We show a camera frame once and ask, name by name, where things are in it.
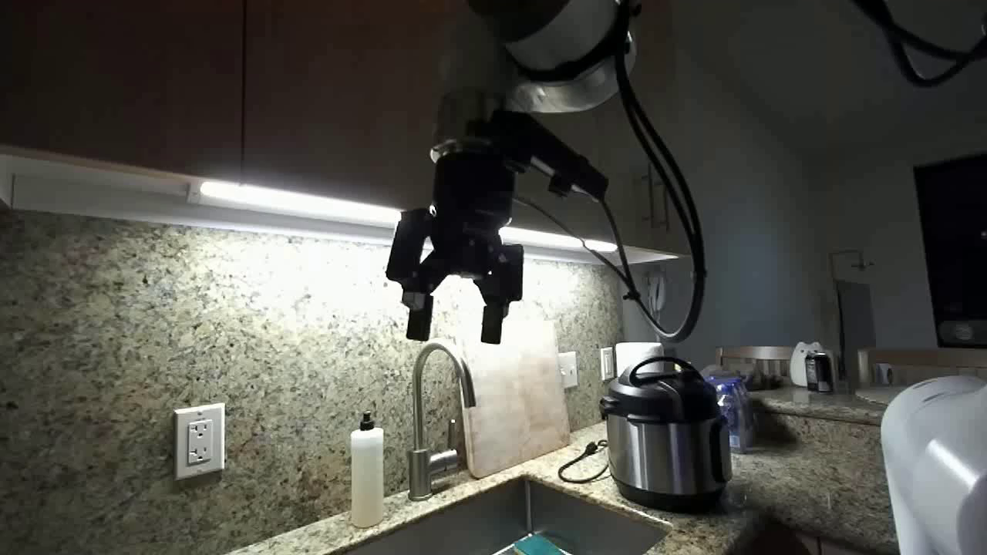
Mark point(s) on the stainless steel sink basin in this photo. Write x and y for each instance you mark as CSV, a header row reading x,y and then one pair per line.
x,y
462,519

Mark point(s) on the wooden rack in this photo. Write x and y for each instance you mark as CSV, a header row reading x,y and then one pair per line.
x,y
757,359

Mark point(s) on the white double wall outlet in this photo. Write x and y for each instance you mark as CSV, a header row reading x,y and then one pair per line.
x,y
197,441

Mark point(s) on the dark window panel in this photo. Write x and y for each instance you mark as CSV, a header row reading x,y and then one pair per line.
x,y
950,248

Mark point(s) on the light wooden cutting board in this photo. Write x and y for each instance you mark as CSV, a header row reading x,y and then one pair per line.
x,y
520,400

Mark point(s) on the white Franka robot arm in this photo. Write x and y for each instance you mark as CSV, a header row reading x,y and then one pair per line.
x,y
566,42

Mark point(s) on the blue plastic bag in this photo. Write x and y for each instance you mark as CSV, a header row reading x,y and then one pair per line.
x,y
736,403

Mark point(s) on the steel black pressure cooker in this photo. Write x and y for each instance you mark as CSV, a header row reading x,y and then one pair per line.
x,y
665,441

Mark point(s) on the teal sponge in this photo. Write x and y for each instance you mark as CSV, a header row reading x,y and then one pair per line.
x,y
533,544

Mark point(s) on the white under-cabinet light strip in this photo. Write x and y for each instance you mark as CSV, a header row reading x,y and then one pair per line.
x,y
287,202

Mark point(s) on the light wooden furniture piece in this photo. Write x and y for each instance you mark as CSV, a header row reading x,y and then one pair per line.
x,y
927,360

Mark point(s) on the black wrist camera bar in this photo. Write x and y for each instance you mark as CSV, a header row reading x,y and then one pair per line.
x,y
559,164

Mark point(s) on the small white wall outlet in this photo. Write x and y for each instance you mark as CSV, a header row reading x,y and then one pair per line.
x,y
605,360
568,367

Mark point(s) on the white round wall fixture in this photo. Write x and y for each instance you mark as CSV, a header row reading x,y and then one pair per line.
x,y
659,292

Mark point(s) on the white coffee maker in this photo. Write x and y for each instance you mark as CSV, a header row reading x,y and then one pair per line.
x,y
808,367

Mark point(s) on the steel gooseneck faucet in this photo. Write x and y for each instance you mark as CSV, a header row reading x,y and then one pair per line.
x,y
421,411

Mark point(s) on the white soap dispenser bottle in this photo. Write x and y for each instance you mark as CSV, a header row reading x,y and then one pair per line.
x,y
366,473

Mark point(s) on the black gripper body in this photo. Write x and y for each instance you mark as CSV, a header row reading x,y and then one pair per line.
x,y
469,202

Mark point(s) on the white box by wall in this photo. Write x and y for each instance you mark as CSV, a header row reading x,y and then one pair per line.
x,y
632,355

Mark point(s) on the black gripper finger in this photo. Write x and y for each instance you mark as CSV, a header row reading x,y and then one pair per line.
x,y
415,264
501,282

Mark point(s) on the narrow brown cabinet door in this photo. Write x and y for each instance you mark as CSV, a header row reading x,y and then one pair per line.
x,y
665,80

